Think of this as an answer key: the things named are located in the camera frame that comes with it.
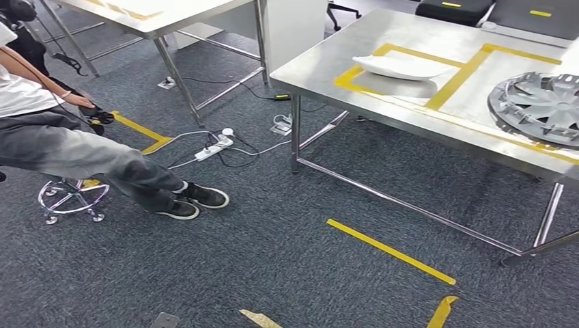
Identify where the long yellow tape strip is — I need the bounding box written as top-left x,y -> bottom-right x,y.
326,219 -> 457,286

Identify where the pale table with side panel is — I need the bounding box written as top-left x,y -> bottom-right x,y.
38,0 -> 329,128

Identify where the torn yellow tape piece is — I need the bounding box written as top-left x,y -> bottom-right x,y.
240,309 -> 283,328

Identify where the person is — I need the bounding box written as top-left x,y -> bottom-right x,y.
0,18 -> 230,221

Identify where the short yellow tape strip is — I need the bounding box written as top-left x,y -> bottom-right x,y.
427,296 -> 459,328

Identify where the white charger cable bundle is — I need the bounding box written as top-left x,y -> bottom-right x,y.
270,113 -> 294,137

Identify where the stainless steel table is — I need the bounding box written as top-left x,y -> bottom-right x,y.
270,8 -> 579,268

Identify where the yellow tape frame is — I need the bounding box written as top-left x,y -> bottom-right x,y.
333,42 -> 579,166

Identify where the silver plastic wheel hubcap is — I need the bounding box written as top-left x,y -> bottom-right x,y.
487,71 -> 579,150

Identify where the black office chair base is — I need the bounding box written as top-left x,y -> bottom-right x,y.
326,0 -> 363,31

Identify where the looped black cable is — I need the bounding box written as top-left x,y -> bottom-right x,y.
167,131 -> 261,169

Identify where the yellow tape corner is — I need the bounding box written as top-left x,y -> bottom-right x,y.
81,111 -> 173,189

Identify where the black flat device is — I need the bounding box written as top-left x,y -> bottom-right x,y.
488,0 -> 579,41

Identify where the black handheld controller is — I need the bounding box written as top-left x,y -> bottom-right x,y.
79,104 -> 115,125

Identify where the person's hand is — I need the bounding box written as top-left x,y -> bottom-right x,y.
68,92 -> 97,109

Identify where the black padded case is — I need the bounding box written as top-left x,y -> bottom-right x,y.
415,0 -> 496,27

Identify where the long black cable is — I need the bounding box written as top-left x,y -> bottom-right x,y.
180,77 -> 326,114

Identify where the white power strip cord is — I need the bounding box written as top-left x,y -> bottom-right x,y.
167,156 -> 200,171

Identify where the white power strip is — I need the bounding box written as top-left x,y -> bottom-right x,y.
194,135 -> 235,163

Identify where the thin white cable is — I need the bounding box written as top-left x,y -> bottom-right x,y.
160,130 -> 223,146

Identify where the white curved plate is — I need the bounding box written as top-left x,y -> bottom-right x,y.
352,54 -> 453,83

